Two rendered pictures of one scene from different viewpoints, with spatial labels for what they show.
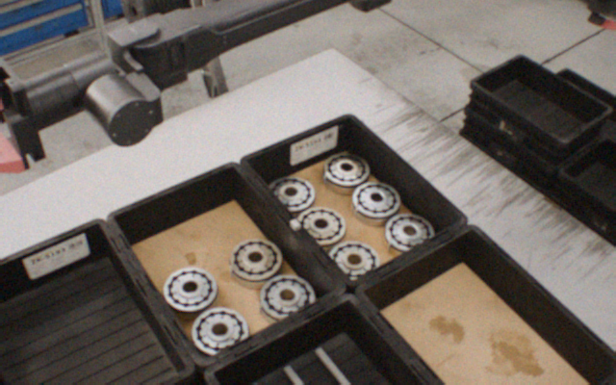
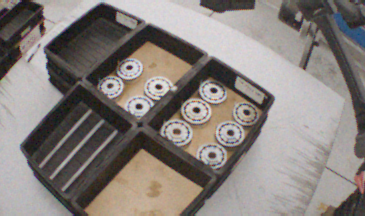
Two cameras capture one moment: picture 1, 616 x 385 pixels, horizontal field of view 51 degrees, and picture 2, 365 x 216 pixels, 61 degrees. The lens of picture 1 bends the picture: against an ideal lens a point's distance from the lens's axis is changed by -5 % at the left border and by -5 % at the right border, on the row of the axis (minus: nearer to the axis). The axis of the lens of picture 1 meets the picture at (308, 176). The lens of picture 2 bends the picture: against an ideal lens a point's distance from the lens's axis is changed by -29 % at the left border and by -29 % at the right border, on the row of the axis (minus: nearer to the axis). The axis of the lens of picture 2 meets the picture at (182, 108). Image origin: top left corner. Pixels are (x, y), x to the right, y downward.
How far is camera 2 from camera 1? 96 cm
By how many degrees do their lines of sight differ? 42
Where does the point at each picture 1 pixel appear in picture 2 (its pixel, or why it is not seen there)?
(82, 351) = (92, 50)
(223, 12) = not seen: outside the picture
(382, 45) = not seen: outside the picture
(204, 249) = (160, 69)
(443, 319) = (159, 186)
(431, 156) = (300, 168)
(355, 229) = (207, 132)
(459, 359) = (136, 196)
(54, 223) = (168, 23)
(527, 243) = not seen: outside the picture
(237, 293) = (138, 90)
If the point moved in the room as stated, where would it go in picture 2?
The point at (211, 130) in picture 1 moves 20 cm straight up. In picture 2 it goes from (263, 61) to (271, 33)
